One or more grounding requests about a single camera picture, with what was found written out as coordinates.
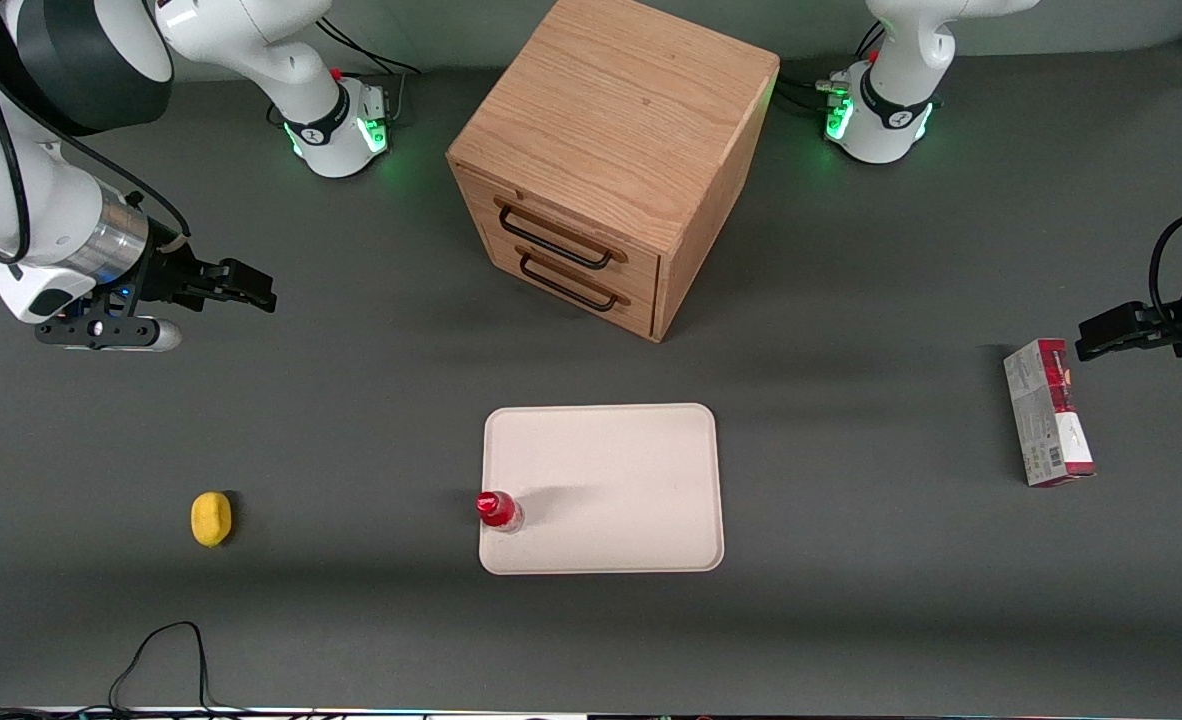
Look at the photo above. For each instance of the cream plastic tray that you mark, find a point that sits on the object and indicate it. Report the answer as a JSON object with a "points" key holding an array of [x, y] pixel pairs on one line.
{"points": [[611, 480]]}

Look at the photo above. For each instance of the wooden drawer front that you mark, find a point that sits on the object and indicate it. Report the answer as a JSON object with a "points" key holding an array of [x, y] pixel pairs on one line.
{"points": [[643, 315], [576, 228]]}

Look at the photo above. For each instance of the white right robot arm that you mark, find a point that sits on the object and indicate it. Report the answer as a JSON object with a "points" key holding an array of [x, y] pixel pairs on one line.
{"points": [[51, 190]]}

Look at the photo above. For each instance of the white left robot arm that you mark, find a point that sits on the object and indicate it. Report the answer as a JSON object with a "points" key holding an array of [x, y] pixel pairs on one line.
{"points": [[891, 110]]}

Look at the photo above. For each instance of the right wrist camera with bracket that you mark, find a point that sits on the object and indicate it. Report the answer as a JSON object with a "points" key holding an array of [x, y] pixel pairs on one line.
{"points": [[101, 328]]}

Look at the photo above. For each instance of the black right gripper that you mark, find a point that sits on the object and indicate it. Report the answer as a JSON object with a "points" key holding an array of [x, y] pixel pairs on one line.
{"points": [[169, 272]]}

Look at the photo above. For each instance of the yellow lemon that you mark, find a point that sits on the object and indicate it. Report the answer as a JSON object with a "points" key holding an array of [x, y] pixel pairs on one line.
{"points": [[211, 520]]}

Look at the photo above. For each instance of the wooden drawer cabinet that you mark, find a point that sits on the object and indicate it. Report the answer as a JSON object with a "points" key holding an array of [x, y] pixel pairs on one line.
{"points": [[611, 110]]}

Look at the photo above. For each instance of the red and grey carton box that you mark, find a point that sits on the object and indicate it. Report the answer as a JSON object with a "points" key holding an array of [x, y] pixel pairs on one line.
{"points": [[1046, 420]]}

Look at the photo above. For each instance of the red coke bottle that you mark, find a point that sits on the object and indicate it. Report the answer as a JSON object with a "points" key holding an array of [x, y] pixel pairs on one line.
{"points": [[496, 508]]}

